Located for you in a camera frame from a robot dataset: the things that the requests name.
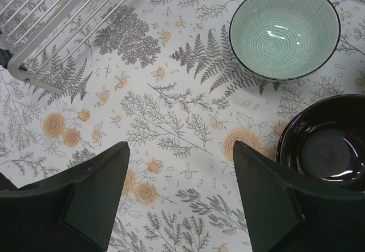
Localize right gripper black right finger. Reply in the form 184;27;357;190
233;141;364;251

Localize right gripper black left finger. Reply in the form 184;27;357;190
1;141;130;251

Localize black patterned bowl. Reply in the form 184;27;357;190
276;94;364;192

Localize pale green bowl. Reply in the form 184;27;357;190
229;0;340;80

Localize silver wire dish rack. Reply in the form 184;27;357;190
1;0;125;94

